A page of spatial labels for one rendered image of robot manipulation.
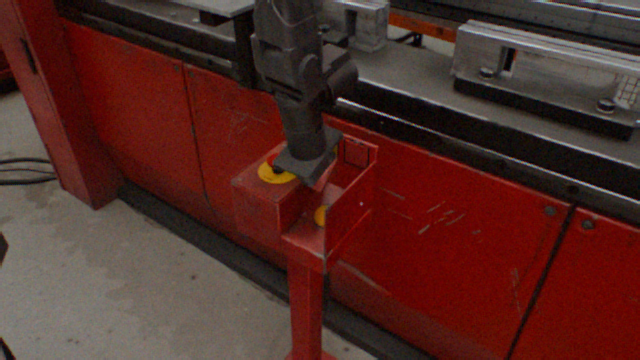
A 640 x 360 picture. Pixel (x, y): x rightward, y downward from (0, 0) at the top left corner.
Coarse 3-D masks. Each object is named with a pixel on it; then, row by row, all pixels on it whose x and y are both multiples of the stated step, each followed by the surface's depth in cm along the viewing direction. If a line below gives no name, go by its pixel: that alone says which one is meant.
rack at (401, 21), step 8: (392, 16) 277; (400, 16) 274; (392, 24) 280; (400, 24) 276; (408, 24) 273; (416, 24) 270; (424, 24) 266; (432, 24) 264; (416, 32) 272; (424, 32) 268; (432, 32) 265; (440, 32) 262; (448, 32) 258; (456, 32) 255; (400, 40) 309; (416, 40) 331; (448, 40) 261
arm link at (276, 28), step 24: (264, 0) 53; (288, 0) 52; (312, 0) 55; (264, 24) 55; (288, 24) 53; (312, 24) 56; (264, 48) 59; (288, 48) 55; (312, 48) 58; (264, 72) 61; (288, 72) 57
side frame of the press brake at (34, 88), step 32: (0, 0) 148; (32, 0) 146; (0, 32) 161; (32, 32) 149; (32, 64) 158; (64, 64) 161; (32, 96) 172; (64, 96) 166; (64, 128) 170; (64, 160) 186; (96, 160) 186; (96, 192) 191
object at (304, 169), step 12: (288, 132) 67; (312, 132) 66; (324, 132) 70; (336, 132) 73; (288, 144) 69; (300, 144) 68; (312, 144) 68; (324, 144) 70; (336, 144) 72; (288, 156) 71; (300, 156) 70; (312, 156) 70; (324, 156) 70; (276, 168) 71; (288, 168) 70; (300, 168) 69; (312, 168) 69
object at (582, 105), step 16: (464, 80) 88; (480, 80) 86; (496, 80) 86; (512, 80) 86; (480, 96) 87; (496, 96) 85; (512, 96) 84; (528, 96) 82; (544, 96) 82; (560, 96) 82; (576, 96) 82; (544, 112) 82; (560, 112) 80; (576, 112) 79; (592, 112) 77; (624, 112) 77; (592, 128) 78; (608, 128) 77; (624, 128) 75
